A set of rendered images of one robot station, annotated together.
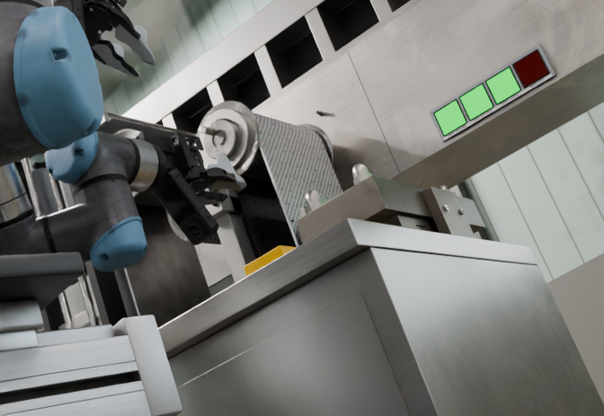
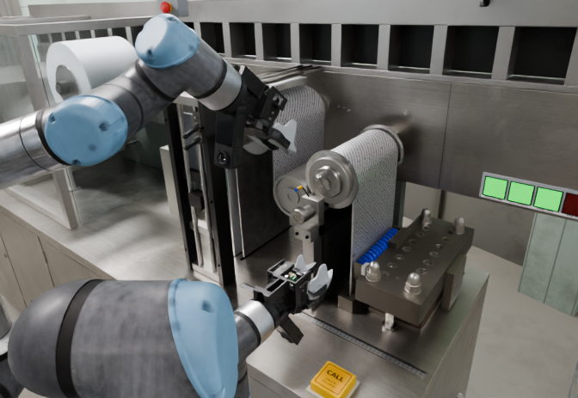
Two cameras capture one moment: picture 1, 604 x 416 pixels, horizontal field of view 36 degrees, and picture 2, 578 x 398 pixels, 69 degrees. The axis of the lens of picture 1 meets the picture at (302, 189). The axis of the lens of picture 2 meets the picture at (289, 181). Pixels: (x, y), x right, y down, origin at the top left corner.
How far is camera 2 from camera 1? 127 cm
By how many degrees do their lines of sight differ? 45
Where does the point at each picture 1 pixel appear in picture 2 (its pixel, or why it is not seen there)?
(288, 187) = (360, 225)
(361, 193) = (408, 307)
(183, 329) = (261, 378)
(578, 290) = not seen: hidden behind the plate
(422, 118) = (476, 171)
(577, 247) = not seen: hidden behind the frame
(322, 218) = (373, 293)
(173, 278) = (267, 179)
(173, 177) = (282, 325)
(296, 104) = (391, 91)
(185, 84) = (316, 10)
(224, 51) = (356, 6)
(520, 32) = not seen: outside the picture
